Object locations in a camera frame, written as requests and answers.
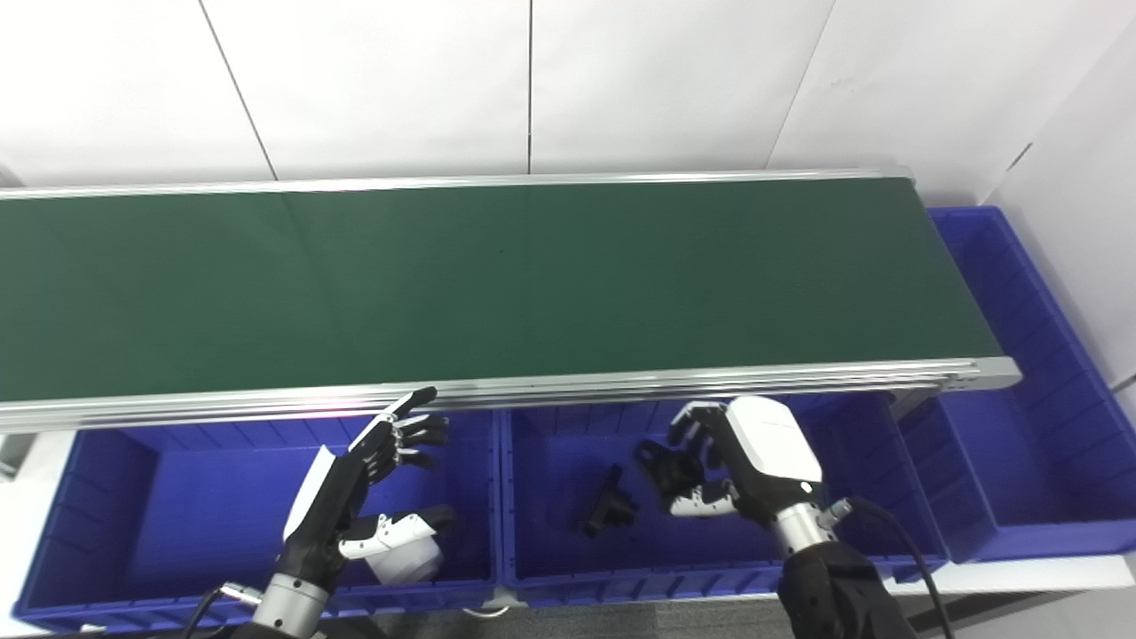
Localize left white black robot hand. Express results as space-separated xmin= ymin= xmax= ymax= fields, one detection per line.
xmin=274 ymin=386 xmax=459 ymax=587

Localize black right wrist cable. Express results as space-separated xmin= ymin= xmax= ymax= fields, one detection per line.
xmin=820 ymin=496 xmax=957 ymax=639

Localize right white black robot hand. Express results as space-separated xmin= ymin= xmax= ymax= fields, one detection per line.
xmin=634 ymin=395 xmax=825 ymax=534

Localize green conveyor belt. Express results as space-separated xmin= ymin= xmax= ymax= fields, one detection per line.
xmin=0 ymin=177 xmax=1005 ymax=403
xmin=0 ymin=166 xmax=1024 ymax=437

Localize blue plastic bin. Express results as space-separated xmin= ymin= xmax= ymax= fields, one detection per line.
xmin=12 ymin=409 xmax=503 ymax=634
xmin=498 ymin=390 xmax=951 ymax=610
xmin=895 ymin=205 xmax=1136 ymax=565

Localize black machined part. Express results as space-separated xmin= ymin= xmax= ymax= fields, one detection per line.
xmin=580 ymin=463 xmax=641 ymax=540

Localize white plastic part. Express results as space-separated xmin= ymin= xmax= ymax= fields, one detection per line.
xmin=367 ymin=530 xmax=446 ymax=588

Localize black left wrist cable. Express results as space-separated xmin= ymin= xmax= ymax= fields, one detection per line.
xmin=181 ymin=581 xmax=264 ymax=639

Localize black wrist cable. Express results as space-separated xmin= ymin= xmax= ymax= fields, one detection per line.
xmin=181 ymin=581 xmax=264 ymax=639
xmin=820 ymin=496 xmax=957 ymax=639

